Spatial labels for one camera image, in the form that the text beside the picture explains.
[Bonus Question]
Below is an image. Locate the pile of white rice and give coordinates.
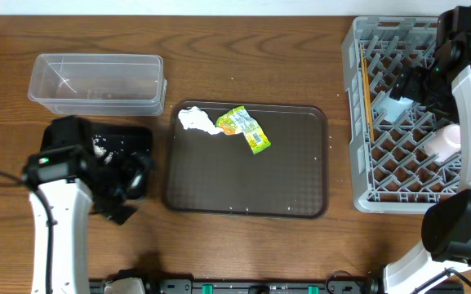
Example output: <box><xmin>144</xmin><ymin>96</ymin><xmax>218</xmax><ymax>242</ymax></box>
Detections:
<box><xmin>92</xmin><ymin>135</ymin><xmax>114</xmax><ymax>164</ymax></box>

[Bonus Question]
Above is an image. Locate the light blue cup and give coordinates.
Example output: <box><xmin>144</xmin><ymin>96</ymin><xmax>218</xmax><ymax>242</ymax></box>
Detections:
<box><xmin>377</xmin><ymin>96</ymin><xmax>414</xmax><ymax>123</ymax></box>

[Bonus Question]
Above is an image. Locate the pale pink cup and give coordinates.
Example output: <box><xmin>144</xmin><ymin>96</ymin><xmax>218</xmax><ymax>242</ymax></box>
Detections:
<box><xmin>424</xmin><ymin>124</ymin><xmax>461</xmax><ymax>163</ymax></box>

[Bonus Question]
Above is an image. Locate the green snack wrapper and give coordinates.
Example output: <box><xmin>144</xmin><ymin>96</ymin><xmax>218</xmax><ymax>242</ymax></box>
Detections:
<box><xmin>216</xmin><ymin>105</ymin><xmax>271</xmax><ymax>154</ymax></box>

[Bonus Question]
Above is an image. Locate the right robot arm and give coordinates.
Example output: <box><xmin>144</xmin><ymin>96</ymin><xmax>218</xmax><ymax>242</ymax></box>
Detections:
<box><xmin>368</xmin><ymin>6</ymin><xmax>471</xmax><ymax>293</ymax></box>

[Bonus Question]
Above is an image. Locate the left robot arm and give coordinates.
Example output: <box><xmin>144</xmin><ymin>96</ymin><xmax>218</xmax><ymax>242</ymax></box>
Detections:
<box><xmin>22</xmin><ymin>116</ymin><xmax>153</xmax><ymax>293</ymax></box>

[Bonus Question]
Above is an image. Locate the grey dishwasher rack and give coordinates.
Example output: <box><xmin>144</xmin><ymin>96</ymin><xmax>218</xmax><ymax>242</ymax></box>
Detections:
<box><xmin>341</xmin><ymin>16</ymin><xmax>461</xmax><ymax>214</ymax></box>

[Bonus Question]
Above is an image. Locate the black plastic tray bin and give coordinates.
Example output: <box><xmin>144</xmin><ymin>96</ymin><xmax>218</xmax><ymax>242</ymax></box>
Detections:
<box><xmin>41</xmin><ymin>117</ymin><xmax>153</xmax><ymax>201</ymax></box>

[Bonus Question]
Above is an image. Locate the dark brown serving tray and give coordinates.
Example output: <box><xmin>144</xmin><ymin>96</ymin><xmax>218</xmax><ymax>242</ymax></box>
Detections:
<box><xmin>162</xmin><ymin>100</ymin><xmax>329</xmax><ymax>219</ymax></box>

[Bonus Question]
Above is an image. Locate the clear plastic bin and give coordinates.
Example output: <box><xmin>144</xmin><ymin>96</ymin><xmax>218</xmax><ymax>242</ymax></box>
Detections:
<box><xmin>28</xmin><ymin>53</ymin><xmax>167</xmax><ymax>117</ymax></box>

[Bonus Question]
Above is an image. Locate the crumpled white tissue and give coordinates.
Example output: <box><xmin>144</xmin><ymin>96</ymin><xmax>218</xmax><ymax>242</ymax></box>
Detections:
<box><xmin>178</xmin><ymin>106</ymin><xmax>224</xmax><ymax>135</ymax></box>

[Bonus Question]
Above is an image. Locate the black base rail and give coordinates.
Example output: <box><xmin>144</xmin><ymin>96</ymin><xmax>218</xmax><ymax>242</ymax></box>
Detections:
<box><xmin>89</xmin><ymin>269</ymin><xmax>384</xmax><ymax>294</ymax></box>

